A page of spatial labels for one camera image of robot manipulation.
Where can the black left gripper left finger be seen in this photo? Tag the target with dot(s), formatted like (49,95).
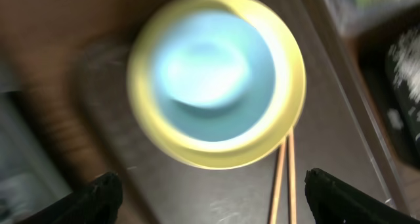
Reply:
(96,203)

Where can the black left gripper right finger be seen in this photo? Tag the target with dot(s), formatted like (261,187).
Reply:
(332,201)

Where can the light blue bowl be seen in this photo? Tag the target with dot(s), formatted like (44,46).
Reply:
(213,75)

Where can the grey plastic dishwasher rack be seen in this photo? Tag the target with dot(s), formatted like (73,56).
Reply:
(29,180)

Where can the black rectangular waste tray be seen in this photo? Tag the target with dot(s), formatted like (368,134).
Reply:
(399,113)

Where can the clear plastic waste bin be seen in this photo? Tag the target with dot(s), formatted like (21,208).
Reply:
(351,17)

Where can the left wooden chopstick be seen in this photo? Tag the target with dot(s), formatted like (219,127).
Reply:
(276,190)

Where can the wooden chopstick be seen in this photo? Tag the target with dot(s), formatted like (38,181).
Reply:
(276,190)
(291,178)

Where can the brown plastic serving tray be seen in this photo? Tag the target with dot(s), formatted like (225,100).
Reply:
(328,136)

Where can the right wooden chopstick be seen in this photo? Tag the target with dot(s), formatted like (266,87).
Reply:
(291,178)

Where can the yellow round plate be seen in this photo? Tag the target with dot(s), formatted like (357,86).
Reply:
(266,135)

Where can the pile of white rice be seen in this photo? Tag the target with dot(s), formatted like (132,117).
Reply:
(405,54)

